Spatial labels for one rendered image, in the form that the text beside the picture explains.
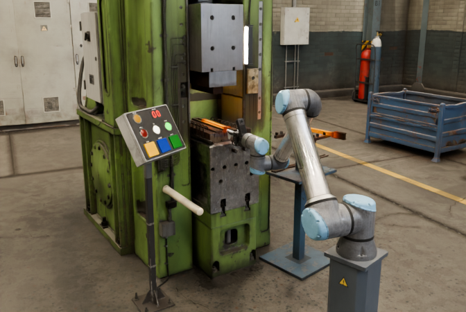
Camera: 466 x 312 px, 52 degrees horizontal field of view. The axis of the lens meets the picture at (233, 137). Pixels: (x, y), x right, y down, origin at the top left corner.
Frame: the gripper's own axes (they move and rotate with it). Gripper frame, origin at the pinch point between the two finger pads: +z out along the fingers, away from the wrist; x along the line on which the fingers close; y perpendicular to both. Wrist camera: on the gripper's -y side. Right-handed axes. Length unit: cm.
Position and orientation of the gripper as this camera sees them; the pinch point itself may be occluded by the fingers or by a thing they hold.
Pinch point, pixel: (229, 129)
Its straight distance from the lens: 300.0
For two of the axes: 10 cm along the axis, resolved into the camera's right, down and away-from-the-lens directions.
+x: 8.4, -1.3, 5.3
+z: -5.4, -2.4, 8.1
